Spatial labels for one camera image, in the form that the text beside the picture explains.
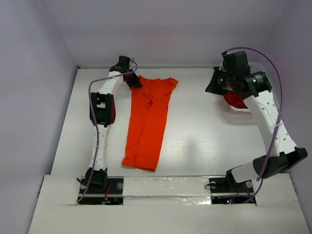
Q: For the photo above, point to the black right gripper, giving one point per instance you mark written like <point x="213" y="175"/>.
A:
<point x="214" y="83"/>

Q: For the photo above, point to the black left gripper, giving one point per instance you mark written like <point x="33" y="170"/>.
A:
<point x="135" y="83"/>

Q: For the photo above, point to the orange t shirt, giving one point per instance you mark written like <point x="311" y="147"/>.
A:
<point x="149" y="110"/>

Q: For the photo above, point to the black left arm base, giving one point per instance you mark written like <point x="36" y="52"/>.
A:
<point x="112" y="195"/>

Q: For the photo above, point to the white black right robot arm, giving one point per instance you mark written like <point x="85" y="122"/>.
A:
<point x="282" y="153"/>

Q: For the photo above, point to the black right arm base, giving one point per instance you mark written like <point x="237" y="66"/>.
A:
<point x="223" y="192"/>

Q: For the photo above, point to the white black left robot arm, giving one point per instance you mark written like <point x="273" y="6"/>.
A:
<point x="102" y="113"/>

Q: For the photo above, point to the dark red t shirt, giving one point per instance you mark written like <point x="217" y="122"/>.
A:
<point x="234" y="100"/>

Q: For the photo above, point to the white plastic laundry basket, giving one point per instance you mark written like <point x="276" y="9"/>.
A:
<point x="254" y="67"/>

